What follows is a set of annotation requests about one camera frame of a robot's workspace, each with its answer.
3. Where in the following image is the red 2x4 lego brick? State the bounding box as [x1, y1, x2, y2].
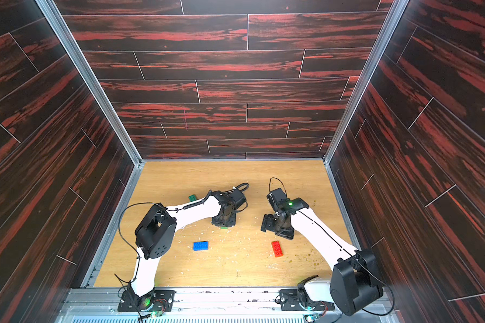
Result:
[271, 241, 284, 258]

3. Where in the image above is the blue 2x4 lego brick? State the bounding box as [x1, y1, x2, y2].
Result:
[193, 241, 209, 251]

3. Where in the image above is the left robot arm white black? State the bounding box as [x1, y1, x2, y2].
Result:
[131, 188, 247, 297]

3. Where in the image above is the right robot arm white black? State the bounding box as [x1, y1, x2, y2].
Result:
[261, 188, 385, 316]

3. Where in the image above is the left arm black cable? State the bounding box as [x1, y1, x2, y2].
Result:
[114, 182, 250, 308]

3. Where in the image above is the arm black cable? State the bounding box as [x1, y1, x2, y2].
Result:
[114, 182, 250, 308]
[268, 176, 396, 318]

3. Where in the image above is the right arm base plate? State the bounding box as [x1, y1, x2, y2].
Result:
[275, 288, 335, 312]

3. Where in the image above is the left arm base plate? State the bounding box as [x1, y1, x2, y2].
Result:
[117, 289, 176, 313]

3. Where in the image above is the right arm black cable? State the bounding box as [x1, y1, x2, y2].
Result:
[268, 176, 396, 318]

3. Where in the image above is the aluminium front rail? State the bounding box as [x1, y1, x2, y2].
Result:
[56, 287, 400, 322]

